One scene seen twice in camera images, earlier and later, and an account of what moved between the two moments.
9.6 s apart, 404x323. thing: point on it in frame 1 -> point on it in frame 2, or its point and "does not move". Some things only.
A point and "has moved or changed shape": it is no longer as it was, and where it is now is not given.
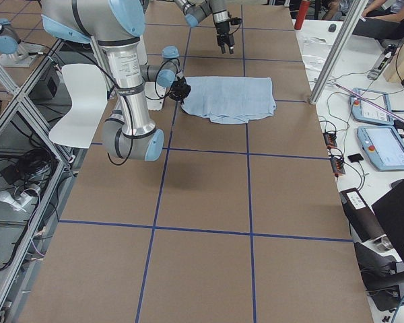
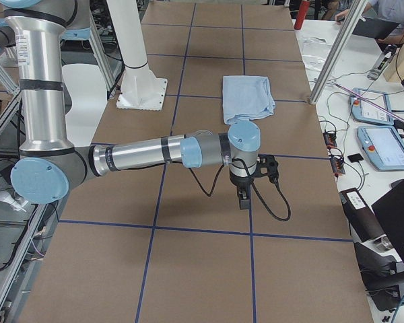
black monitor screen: (398, 212) does not move
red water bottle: (303, 10) does not move
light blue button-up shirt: (230, 99) has moved or changed shape
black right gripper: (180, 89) -> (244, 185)
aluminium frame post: (347, 29) does not move
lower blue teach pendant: (385, 148) does not move
